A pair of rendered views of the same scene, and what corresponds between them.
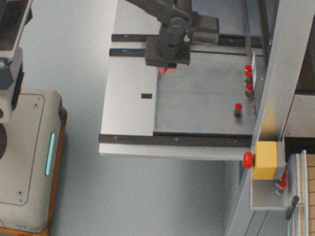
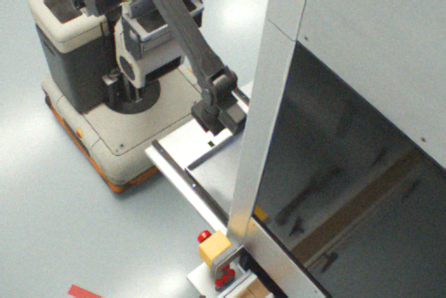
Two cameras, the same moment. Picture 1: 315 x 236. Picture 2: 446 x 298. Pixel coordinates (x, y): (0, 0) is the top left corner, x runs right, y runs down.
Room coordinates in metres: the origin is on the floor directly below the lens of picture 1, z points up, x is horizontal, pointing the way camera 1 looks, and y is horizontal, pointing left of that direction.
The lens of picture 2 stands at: (0.24, -0.59, 2.38)
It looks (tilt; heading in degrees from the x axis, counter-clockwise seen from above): 59 degrees down; 38
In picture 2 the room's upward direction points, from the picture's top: 8 degrees clockwise
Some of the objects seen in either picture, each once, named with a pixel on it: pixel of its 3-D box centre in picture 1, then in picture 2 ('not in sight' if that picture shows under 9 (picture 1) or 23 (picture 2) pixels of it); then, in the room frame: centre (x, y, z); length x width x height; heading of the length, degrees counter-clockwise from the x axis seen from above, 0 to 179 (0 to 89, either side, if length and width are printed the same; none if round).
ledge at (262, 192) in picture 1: (274, 187); (219, 281); (0.64, -0.31, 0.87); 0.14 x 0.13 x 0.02; 86
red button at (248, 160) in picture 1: (250, 160); (206, 239); (0.66, -0.22, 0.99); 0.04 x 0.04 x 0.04; 86
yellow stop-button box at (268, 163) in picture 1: (267, 160); (216, 251); (0.66, -0.27, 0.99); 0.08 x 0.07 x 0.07; 86
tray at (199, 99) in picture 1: (217, 95); (253, 184); (0.91, -0.17, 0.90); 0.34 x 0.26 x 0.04; 86
